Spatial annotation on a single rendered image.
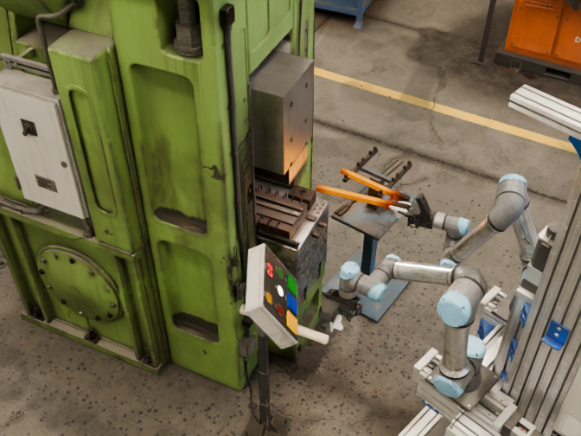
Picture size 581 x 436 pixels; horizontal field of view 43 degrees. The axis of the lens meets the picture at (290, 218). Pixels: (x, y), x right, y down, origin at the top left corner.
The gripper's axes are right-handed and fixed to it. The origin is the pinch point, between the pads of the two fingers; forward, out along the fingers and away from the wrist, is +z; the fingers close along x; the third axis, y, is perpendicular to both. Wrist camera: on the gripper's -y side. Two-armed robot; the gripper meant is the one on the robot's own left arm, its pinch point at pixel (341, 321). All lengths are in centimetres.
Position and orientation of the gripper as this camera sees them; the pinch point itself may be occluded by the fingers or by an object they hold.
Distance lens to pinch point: 317.8
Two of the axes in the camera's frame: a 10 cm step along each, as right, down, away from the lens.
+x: 6.9, -5.0, 5.2
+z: 0.0, 7.2, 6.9
